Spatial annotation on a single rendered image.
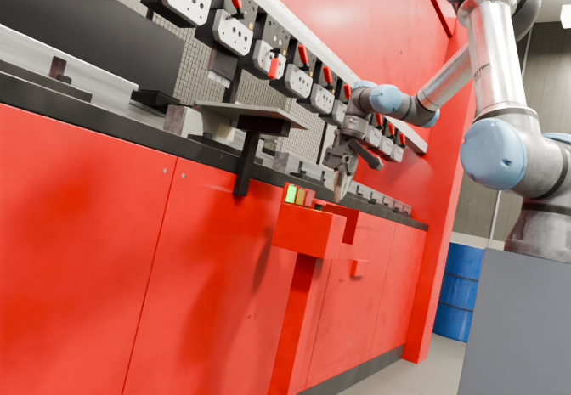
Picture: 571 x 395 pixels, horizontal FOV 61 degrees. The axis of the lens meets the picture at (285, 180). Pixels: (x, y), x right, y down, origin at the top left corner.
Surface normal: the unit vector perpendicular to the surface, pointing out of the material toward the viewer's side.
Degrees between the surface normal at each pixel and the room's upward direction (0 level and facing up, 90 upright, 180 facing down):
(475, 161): 97
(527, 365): 90
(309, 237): 90
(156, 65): 90
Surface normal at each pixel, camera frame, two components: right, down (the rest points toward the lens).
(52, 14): 0.85, 0.15
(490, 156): -0.90, -0.10
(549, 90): -0.58, -0.18
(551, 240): -0.31, -0.43
